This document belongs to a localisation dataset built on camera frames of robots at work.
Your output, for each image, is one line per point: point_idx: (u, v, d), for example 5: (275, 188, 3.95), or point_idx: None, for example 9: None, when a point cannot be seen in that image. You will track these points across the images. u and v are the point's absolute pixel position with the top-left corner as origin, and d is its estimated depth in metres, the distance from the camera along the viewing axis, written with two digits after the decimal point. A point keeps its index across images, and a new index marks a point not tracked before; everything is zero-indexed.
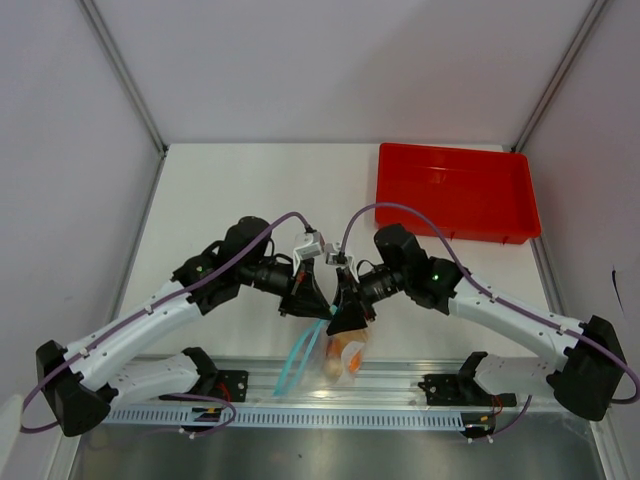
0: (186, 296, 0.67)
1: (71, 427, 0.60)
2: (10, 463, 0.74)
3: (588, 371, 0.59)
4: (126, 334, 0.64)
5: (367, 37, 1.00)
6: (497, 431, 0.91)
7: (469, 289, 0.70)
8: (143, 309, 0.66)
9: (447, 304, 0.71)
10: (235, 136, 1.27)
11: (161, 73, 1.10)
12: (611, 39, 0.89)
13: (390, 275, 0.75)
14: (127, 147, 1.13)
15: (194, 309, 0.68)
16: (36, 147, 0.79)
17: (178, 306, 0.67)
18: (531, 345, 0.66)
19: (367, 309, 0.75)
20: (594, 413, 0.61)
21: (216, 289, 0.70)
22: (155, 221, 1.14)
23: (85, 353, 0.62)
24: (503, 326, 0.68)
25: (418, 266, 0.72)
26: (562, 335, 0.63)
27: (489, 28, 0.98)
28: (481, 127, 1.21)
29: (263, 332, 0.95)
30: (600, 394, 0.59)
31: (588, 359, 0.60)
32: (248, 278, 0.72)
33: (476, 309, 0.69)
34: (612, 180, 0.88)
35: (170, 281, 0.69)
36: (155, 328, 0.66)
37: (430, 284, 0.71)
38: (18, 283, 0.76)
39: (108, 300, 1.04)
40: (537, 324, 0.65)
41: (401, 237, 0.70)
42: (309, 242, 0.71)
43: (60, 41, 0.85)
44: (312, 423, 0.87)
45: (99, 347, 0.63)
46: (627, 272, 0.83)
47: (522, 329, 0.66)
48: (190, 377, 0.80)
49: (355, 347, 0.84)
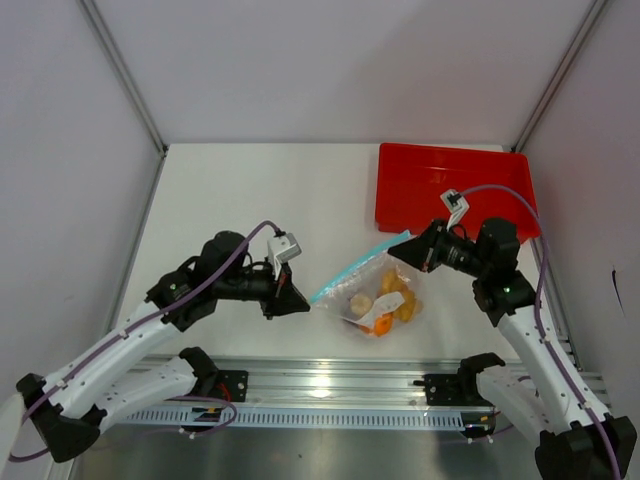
0: (160, 317, 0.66)
1: (61, 453, 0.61)
2: (10, 465, 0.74)
3: (582, 452, 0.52)
4: (103, 361, 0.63)
5: (368, 37, 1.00)
6: (497, 431, 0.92)
7: (528, 319, 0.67)
8: (118, 335, 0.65)
9: (500, 317, 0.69)
10: (234, 136, 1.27)
11: (160, 72, 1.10)
12: (613, 38, 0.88)
13: (472, 255, 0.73)
14: (126, 146, 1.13)
15: (171, 328, 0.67)
16: (37, 147, 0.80)
17: (154, 329, 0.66)
18: (547, 402, 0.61)
19: (429, 260, 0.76)
20: None
21: (191, 306, 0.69)
22: (155, 221, 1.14)
23: (62, 384, 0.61)
24: (534, 369, 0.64)
25: (502, 273, 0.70)
26: (581, 409, 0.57)
27: (489, 29, 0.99)
28: (482, 127, 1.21)
29: (264, 332, 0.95)
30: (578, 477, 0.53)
31: (590, 446, 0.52)
32: (227, 292, 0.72)
33: (520, 338, 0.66)
34: (613, 179, 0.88)
35: (142, 303, 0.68)
36: (134, 352, 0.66)
37: (499, 293, 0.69)
38: (19, 284, 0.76)
39: (108, 301, 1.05)
40: (565, 386, 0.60)
41: (507, 239, 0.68)
42: (287, 245, 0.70)
43: (61, 42, 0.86)
44: (312, 423, 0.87)
45: (77, 376, 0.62)
46: (628, 272, 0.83)
47: (547, 380, 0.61)
48: (188, 380, 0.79)
49: (392, 301, 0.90)
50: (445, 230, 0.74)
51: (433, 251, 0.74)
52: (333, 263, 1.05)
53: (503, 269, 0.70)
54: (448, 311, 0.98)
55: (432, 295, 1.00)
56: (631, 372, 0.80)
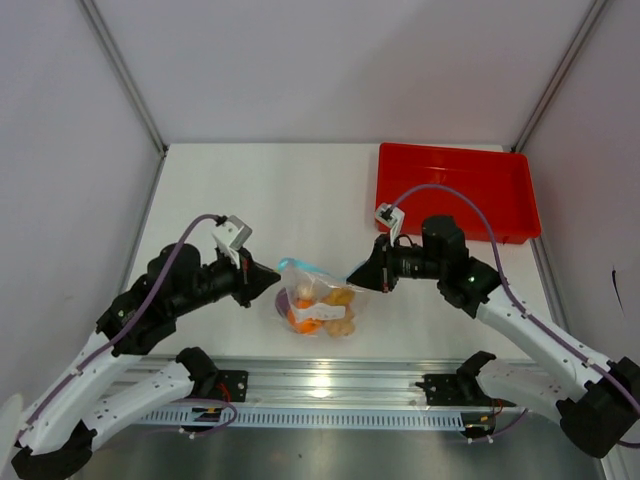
0: (111, 350, 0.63)
1: None
2: (10, 465, 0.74)
3: (604, 408, 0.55)
4: (63, 399, 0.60)
5: (368, 37, 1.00)
6: (497, 431, 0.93)
7: (502, 299, 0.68)
8: (71, 373, 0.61)
9: (476, 309, 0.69)
10: (234, 136, 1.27)
11: (160, 72, 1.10)
12: (613, 38, 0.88)
13: (425, 258, 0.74)
14: (126, 147, 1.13)
15: (125, 360, 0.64)
16: (37, 146, 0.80)
17: (105, 364, 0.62)
18: (553, 370, 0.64)
19: (387, 279, 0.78)
20: (596, 451, 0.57)
21: (147, 331, 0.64)
22: (155, 221, 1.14)
23: (28, 425, 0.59)
24: (529, 344, 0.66)
25: (457, 264, 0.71)
26: (586, 368, 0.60)
27: (489, 29, 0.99)
28: (482, 127, 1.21)
29: (264, 332, 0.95)
30: (608, 435, 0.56)
31: (608, 402, 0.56)
32: (183, 305, 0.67)
33: (505, 320, 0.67)
34: (613, 180, 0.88)
35: (95, 334, 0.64)
36: (94, 385, 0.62)
37: (464, 285, 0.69)
38: (19, 284, 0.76)
39: (108, 301, 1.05)
40: (563, 351, 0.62)
41: (449, 231, 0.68)
42: (235, 231, 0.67)
43: (60, 42, 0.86)
44: (312, 423, 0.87)
45: (42, 416, 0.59)
46: (627, 272, 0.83)
47: (546, 351, 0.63)
48: (183, 385, 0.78)
49: (333, 313, 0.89)
50: (390, 246, 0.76)
51: (388, 268, 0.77)
52: (334, 263, 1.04)
53: (459, 258, 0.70)
54: (447, 311, 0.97)
55: (433, 295, 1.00)
56: None
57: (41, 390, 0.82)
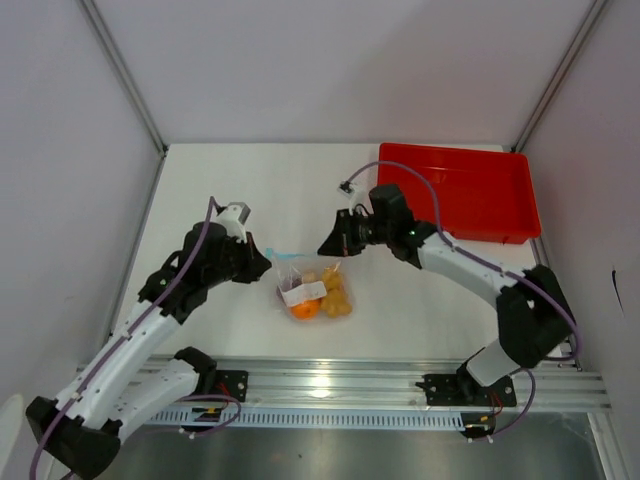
0: (159, 310, 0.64)
1: (87, 469, 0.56)
2: (10, 465, 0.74)
3: (519, 304, 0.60)
4: (114, 364, 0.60)
5: (368, 37, 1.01)
6: (497, 431, 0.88)
7: (436, 242, 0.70)
8: (121, 337, 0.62)
9: (418, 257, 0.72)
10: (234, 136, 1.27)
11: (160, 72, 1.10)
12: (613, 38, 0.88)
13: (376, 223, 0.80)
14: (126, 146, 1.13)
15: (172, 321, 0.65)
16: (37, 146, 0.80)
17: (156, 322, 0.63)
18: (480, 290, 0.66)
19: (346, 243, 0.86)
20: (534, 352, 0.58)
21: (186, 294, 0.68)
22: (155, 221, 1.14)
23: (77, 396, 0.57)
24: (459, 273, 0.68)
25: (402, 222, 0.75)
26: (503, 276, 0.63)
27: (489, 29, 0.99)
28: (482, 128, 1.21)
29: (264, 331, 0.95)
30: (536, 330, 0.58)
31: (522, 299, 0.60)
32: (213, 274, 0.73)
33: (437, 258, 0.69)
34: (613, 179, 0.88)
35: (137, 303, 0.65)
36: (140, 351, 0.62)
37: (407, 239, 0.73)
38: (19, 283, 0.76)
39: (108, 301, 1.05)
40: (483, 268, 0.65)
41: (390, 192, 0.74)
42: (238, 210, 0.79)
43: (60, 42, 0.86)
44: (312, 423, 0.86)
45: (91, 385, 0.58)
46: (627, 272, 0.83)
47: (470, 272, 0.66)
48: (190, 378, 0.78)
49: (316, 290, 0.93)
50: (348, 215, 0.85)
51: (347, 232, 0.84)
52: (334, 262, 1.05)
53: (403, 219, 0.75)
54: (447, 311, 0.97)
55: (433, 294, 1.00)
56: (631, 372, 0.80)
57: (42, 390, 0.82)
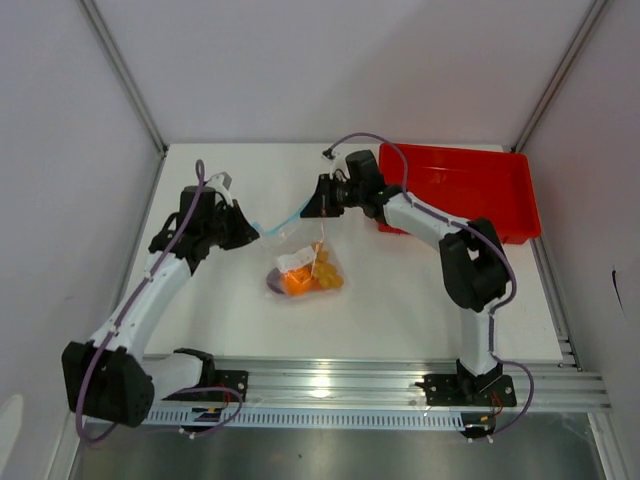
0: (173, 255, 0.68)
1: (132, 406, 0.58)
2: (10, 465, 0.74)
3: (459, 249, 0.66)
4: (143, 301, 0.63)
5: (368, 37, 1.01)
6: (497, 431, 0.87)
7: (398, 199, 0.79)
8: (144, 277, 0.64)
9: (384, 214, 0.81)
10: (234, 136, 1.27)
11: (160, 72, 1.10)
12: (613, 38, 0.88)
13: (351, 186, 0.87)
14: (126, 146, 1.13)
15: (185, 266, 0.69)
16: (37, 146, 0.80)
17: (173, 265, 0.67)
18: (434, 240, 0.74)
19: (324, 205, 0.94)
20: (474, 296, 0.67)
21: (194, 243, 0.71)
22: (154, 220, 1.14)
23: (115, 330, 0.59)
24: (418, 227, 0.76)
25: (374, 184, 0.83)
26: (449, 226, 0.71)
27: (488, 28, 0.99)
28: (482, 127, 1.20)
29: (264, 332, 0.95)
30: (476, 275, 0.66)
31: (461, 244, 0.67)
32: (212, 228, 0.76)
33: (400, 214, 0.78)
34: (614, 178, 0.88)
35: (150, 255, 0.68)
36: (164, 292, 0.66)
37: (375, 198, 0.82)
38: (18, 283, 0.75)
39: (108, 300, 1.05)
40: (434, 220, 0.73)
41: (363, 156, 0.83)
42: (221, 179, 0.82)
43: (60, 41, 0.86)
44: (312, 423, 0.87)
45: (126, 319, 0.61)
46: (627, 272, 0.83)
47: (423, 224, 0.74)
48: (196, 364, 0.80)
49: (306, 256, 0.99)
50: (326, 178, 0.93)
51: (326, 197, 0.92)
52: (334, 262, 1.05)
53: (374, 181, 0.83)
54: (446, 311, 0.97)
55: (432, 294, 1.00)
56: (632, 372, 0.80)
57: (42, 390, 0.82)
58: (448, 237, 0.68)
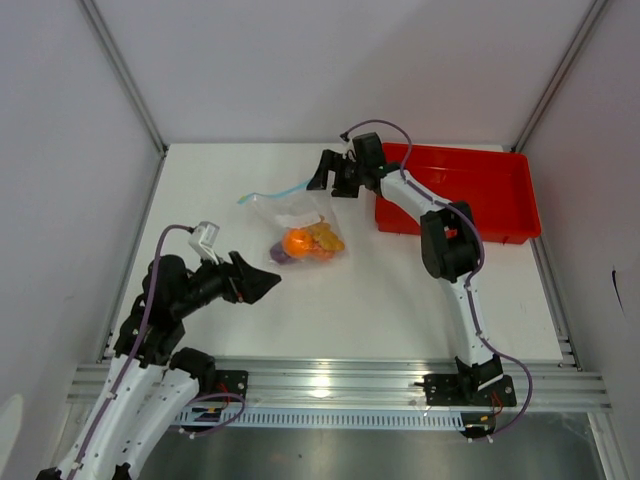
0: (139, 361, 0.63)
1: None
2: (11, 465, 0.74)
3: (435, 225, 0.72)
4: (106, 423, 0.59)
5: (368, 37, 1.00)
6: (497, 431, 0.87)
7: (393, 175, 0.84)
8: (107, 398, 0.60)
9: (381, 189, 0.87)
10: (233, 136, 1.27)
11: (160, 73, 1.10)
12: (614, 37, 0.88)
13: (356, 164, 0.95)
14: (126, 147, 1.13)
15: (153, 369, 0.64)
16: (37, 146, 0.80)
17: (138, 376, 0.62)
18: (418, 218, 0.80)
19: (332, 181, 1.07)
20: (444, 269, 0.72)
21: (162, 338, 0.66)
22: (154, 220, 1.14)
23: (78, 464, 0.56)
24: (408, 204, 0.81)
25: (373, 161, 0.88)
26: (432, 203, 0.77)
27: (489, 29, 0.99)
28: (482, 127, 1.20)
29: (263, 332, 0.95)
30: (447, 250, 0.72)
31: (439, 222, 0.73)
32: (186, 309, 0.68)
33: (394, 189, 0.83)
34: (614, 178, 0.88)
35: (116, 359, 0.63)
36: (131, 404, 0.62)
37: (375, 172, 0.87)
38: (19, 284, 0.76)
39: (108, 300, 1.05)
40: (420, 197, 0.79)
41: (368, 136, 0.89)
42: (202, 235, 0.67)
43: (60, 42, 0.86)
44: (313, 423, 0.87)
45: (89, 449, 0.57)
46: (628, 272, 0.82)
47: (411, 200, 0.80)
48: (189, 386, 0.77)
49: (311, 217, 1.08)
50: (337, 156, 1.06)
51: (337, 174, 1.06)
52: (333, 262, 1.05)
53: (375, 157, 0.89)
54: (446, 311, 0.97)
55: (432, 294, 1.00)
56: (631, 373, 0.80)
57: (43, 391, 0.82)
58: (428, 214, 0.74)
